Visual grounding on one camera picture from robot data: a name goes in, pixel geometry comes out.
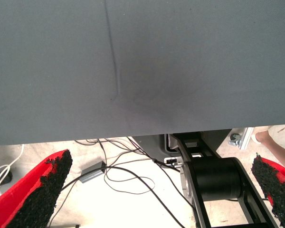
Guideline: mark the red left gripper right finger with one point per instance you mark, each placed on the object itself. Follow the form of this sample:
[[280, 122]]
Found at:
[[275, 185]]

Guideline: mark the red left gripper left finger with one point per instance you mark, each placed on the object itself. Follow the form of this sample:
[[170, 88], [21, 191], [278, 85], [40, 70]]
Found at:
[[26, 202]]

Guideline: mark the black floor foot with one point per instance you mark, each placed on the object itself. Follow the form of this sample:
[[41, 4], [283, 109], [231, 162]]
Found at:
[[7, 177]]

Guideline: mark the person's bare leg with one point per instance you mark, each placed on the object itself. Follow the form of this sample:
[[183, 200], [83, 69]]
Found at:
[[275, 149]]

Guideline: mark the silver metal bar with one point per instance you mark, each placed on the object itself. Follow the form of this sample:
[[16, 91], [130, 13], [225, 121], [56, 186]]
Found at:
[[64, 225]]

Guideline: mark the white shoe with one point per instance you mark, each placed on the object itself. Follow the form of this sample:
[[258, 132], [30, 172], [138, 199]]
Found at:
[[254, 139]]

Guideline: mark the aluminium profile bar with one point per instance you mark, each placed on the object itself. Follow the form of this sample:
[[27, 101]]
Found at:
[[245, 139]]

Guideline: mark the grey caster wheel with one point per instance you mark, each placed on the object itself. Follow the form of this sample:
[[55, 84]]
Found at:
[[235, 139]]

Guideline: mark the grey adapter box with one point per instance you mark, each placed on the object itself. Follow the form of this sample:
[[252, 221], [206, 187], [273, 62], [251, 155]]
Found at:
[[92, 172]]

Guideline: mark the white connector plug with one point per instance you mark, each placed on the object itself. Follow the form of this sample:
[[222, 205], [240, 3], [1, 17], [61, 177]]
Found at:
[[173, 161]]

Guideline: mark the dark grey base housing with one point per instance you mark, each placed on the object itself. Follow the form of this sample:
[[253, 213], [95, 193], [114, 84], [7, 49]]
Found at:
[[152, 145]]

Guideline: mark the dark grey table cloth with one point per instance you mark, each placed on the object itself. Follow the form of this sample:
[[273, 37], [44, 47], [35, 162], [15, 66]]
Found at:
[[133, 47]]

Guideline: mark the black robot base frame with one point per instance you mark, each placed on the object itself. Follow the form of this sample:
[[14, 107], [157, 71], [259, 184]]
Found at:
[[216, 178]]

